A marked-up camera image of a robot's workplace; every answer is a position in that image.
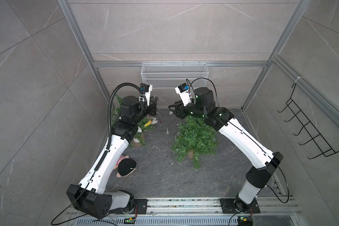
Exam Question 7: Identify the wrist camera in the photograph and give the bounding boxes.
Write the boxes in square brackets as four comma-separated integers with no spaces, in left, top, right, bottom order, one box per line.
[139,83,153,106]
[175,83,194,106]

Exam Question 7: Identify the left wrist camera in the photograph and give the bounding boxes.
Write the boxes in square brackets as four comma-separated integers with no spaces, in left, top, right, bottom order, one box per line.
[139,83,153,106]

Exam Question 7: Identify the small green christmas tree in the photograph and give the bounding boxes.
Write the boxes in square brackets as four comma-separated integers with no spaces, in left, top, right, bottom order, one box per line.
[172,116,218,169]
[111,94,157,148]

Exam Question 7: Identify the black wire hook rack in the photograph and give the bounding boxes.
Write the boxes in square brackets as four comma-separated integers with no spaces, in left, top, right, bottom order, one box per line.
[277,83,339,160]

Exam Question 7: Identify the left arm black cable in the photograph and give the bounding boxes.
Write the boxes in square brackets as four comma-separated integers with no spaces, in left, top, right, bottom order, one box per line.
[50,82,143,226]

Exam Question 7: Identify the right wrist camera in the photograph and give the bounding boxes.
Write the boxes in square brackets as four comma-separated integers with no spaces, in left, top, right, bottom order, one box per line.
[175,83,194,106]

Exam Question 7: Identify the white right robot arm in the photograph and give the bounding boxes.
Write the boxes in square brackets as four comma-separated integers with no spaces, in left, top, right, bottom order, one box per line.
[169,83,283,212]

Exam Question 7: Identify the white wire mesh basket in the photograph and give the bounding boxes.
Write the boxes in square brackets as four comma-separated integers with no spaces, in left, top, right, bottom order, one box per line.
[141,63,209,89]

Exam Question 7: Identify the metal base rail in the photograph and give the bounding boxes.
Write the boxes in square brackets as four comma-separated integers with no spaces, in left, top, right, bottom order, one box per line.
[131,197,301,216]

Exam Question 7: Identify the clear bulb string light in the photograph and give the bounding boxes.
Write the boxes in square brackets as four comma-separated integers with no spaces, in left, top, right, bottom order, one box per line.
[155,95,176,135]

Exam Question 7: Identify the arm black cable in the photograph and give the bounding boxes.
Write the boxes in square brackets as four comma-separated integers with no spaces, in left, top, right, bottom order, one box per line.
[50,82,143,226]
[186,77,290,226]

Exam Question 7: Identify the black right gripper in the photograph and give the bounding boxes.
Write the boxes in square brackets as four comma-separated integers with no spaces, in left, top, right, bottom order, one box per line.
[169,99,207,121]

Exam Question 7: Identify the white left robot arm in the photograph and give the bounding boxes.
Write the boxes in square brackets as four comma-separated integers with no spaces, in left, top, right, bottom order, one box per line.
[66,96,158,219]

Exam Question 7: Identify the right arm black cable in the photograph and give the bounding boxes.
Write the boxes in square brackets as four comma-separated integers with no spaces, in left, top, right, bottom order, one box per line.
[186,77,290,226]

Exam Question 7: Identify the white plush bunny keychain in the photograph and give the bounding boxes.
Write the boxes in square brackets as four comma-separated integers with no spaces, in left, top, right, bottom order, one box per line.
[151,118,158,125]

